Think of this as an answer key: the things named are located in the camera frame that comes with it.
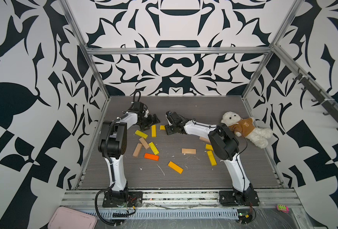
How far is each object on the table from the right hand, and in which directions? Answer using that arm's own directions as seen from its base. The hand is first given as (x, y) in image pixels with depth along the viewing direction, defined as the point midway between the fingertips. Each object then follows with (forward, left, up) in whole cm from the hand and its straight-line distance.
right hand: (167, 126), depth 101 cm
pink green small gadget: (-48, -55, +1) cm, 74 cm away
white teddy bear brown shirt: (-6, -50, +5) cm, 51 cm away
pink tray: (-52, +50, 0) cm, 72 cm away
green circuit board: (-51, -38, -3) cm, 64 cm away
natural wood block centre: (-19, -13, +1) cm, 23 cm away
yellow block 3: (-6, +18, 0) cm, 19 cm away
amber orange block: (-28, -5, -1) cm, 28 cm away
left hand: (+2, +10, +3) cm, 10 cm away
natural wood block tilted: (-13, +15, 0) cm, 20 cm away
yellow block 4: (-1, +4, 0) cm, 4 cm away
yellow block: (-16, +9, -1) cm, 19 cm away
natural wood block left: (-18, +19, 0) cm, 26 cm away
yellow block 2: (-5, +10, 0) cm, 11 cm away
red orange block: (-21, +10, -1) cm, 24 cm away
